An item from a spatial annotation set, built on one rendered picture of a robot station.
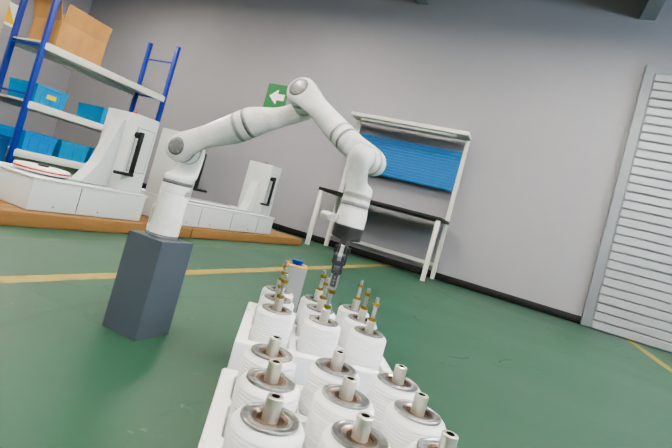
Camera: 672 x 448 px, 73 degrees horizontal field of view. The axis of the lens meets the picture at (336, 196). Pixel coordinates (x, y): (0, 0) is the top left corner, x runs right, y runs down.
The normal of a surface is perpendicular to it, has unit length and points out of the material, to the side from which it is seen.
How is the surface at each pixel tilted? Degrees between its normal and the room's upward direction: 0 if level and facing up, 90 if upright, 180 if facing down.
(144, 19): 90
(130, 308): 90
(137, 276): 90
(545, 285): 90
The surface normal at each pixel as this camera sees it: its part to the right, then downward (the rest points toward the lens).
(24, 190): -0.37, -0.13
